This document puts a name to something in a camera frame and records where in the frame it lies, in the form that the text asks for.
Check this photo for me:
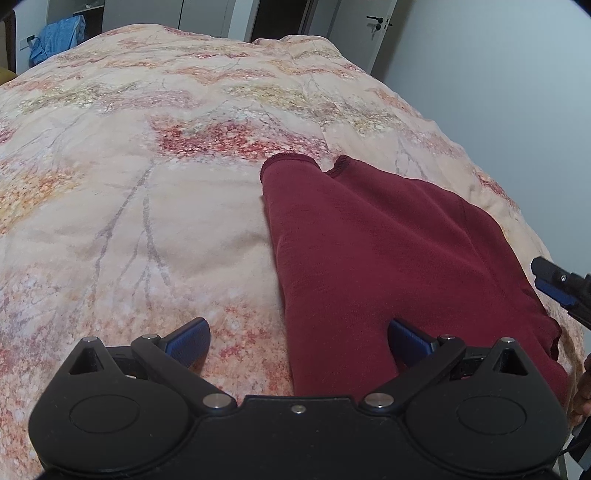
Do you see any grey built-in wardrobe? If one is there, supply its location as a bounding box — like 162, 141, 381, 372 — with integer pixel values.
44, 0, 262, 42

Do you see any person's right hand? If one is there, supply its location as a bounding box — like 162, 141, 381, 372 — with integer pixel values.
571, 353, 591, 428

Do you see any blue cloth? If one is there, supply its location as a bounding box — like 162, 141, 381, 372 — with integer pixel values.
28, 15, 87, 68

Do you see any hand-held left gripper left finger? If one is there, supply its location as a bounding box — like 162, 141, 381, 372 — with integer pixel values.
59, 318, 238, 416

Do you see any dark red sweater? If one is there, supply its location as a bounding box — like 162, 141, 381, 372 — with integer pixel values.
260, 154, 571, 411

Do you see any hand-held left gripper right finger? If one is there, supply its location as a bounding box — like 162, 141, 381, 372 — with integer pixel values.
361, 318, 539, 416

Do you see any brown and beige headboard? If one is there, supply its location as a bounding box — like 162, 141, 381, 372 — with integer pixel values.
0, 7, 19, 75

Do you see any floral peach duvet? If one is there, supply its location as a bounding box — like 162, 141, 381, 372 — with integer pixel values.
0, 24, 585, 476

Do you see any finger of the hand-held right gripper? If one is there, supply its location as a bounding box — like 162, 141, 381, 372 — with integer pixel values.
530, 257, 591, 330

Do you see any white room door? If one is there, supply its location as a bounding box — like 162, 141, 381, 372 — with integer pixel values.
323, 0, 399, 77

